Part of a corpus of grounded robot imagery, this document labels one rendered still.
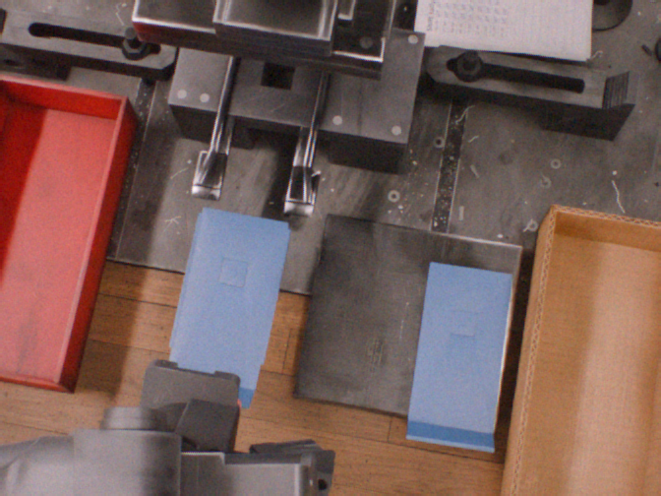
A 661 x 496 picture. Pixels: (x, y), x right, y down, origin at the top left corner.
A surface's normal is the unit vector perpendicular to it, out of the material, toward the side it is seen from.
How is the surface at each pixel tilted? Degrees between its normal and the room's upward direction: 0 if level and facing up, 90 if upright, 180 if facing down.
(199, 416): 59
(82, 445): 19
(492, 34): 1
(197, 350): 2
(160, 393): 31
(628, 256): 0
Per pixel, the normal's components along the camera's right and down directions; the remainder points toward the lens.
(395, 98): -0.01, -0.25
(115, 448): 0.32, -0.25
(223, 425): 0.17, -0.95
